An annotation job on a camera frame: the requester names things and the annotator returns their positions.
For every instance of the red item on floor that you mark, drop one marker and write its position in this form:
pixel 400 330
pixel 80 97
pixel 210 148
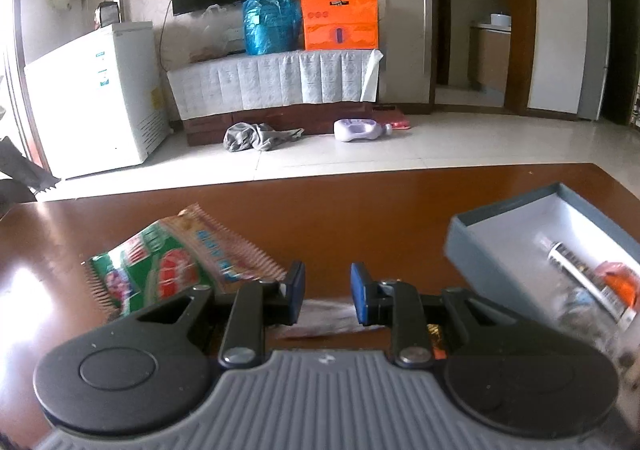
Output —
pixel 400 125

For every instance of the kitchen counter cabinet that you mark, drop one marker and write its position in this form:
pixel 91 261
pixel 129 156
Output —
pixel 489 56

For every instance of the white cloth covered tv stand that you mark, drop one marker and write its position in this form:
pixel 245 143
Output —
pixel 297 89

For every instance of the orange snack packet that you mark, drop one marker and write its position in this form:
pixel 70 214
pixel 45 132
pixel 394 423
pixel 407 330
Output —
pixel 623 281

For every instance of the green red snack bag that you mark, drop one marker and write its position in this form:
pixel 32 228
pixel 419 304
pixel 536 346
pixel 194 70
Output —
pixel 172 254

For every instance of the white chest freezer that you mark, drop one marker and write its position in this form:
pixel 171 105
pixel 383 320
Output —
pixel 97 101

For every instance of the purple white detergent bottle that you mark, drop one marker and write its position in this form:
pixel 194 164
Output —
pixel 356 129

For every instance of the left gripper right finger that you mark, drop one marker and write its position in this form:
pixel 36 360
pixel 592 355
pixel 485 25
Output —
pixel 399 306

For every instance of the grey cloth on floor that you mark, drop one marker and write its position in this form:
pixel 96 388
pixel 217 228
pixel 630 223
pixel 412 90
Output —
pixel 261 137

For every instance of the orange cardboard box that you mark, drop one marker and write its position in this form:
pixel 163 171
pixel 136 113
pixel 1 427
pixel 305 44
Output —
pixel 340 24

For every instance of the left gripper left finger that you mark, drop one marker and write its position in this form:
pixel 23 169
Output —
pixel 257 306

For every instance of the blue plastic bag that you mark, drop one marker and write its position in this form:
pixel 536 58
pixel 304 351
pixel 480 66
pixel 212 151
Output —
pixel 271 26

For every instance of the grey shallow tray box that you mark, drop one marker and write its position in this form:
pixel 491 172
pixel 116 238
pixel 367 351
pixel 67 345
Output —
pixel 523 252

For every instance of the clear bag of seeds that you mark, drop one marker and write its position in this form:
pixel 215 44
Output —
pixel 579 315

